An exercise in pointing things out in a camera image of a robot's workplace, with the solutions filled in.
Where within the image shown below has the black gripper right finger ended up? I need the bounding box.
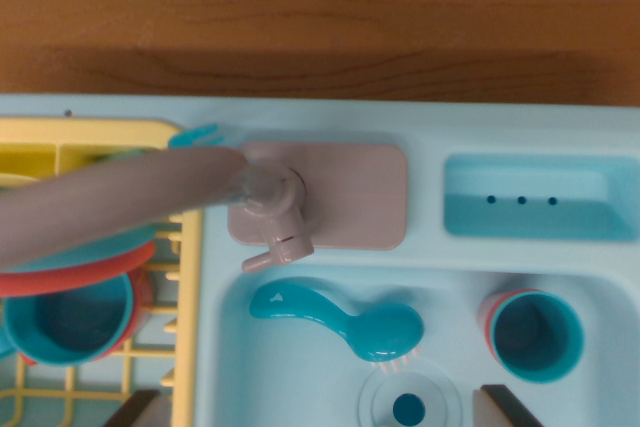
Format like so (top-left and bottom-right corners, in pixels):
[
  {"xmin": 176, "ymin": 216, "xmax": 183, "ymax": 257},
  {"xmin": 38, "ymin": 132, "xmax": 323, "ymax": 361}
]
[{"xmin": 472, "ymin": 384, "xmax": 544, "ymax": 427}]

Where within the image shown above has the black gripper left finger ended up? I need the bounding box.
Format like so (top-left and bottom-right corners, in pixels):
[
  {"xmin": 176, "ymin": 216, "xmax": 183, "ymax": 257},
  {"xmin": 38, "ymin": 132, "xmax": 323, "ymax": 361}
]
[{"xmin": 102, "ymin": 389, "xmax": 174, "ymax": 427}]

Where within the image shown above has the light blue toy sink unit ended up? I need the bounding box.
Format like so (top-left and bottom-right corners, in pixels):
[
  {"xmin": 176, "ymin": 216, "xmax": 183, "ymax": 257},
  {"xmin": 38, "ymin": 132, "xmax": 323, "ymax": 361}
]
[{"xmin": 0, "ymin": 92, "xmax": 640, "ymax": 427}]

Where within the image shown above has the yellow dish rack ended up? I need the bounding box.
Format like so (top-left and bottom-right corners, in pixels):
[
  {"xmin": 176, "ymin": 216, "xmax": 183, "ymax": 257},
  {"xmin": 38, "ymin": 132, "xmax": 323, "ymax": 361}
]
[{"xmin": 0, "ymin": 117, "xmax": 206, "ymax": 427}]

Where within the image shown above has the coral plate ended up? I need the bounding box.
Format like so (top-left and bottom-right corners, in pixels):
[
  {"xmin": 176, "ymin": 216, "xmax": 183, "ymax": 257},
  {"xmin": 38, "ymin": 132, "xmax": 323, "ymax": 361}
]
[{"xmin": 0, "ymin": 240, "xmax": 157, "ymax": 298}]

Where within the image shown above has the teal dish brush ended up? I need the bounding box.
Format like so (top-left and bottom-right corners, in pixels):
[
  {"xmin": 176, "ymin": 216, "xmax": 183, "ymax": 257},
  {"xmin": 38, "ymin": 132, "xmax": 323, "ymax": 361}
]
[{"xmin": 248, "ymin": 282, "xmax": 426, "ymax": 373}]

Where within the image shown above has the grey toy faucet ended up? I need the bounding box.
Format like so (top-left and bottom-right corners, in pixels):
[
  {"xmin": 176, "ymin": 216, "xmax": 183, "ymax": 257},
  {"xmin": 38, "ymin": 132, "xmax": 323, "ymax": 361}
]
[{"xmin": 0, "ymin": 145, "xmax": 315, "ymax": 276}]

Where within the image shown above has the green-teal toy utensil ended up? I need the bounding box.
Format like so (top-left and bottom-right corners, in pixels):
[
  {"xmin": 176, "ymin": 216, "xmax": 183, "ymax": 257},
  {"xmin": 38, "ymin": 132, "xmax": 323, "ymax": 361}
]
[{"xmin": 94, "ymin": 146, "xmax": 151, "ymax": 163}]

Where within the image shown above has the teal toy fork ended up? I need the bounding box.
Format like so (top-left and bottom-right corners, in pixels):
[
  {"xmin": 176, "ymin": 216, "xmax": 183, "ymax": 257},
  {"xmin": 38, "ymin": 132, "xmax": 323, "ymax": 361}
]
[{"xmin": 167, "ymin": 122, "xmax": 226, "ymax": 151}]

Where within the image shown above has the teal handleless cup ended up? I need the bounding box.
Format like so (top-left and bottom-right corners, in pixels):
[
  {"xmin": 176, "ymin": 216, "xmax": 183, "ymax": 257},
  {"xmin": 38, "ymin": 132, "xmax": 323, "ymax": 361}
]
[{"xmin": 488, "ymin": 292, "xmax": 585, "ymax": 384}]

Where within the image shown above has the coral handleless cup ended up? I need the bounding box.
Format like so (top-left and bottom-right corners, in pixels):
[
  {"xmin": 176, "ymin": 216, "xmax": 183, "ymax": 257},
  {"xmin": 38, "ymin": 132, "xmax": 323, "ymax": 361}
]
[{"xmin": 477, "ymin": 288, "xmax": 546, "ymax": 353}]

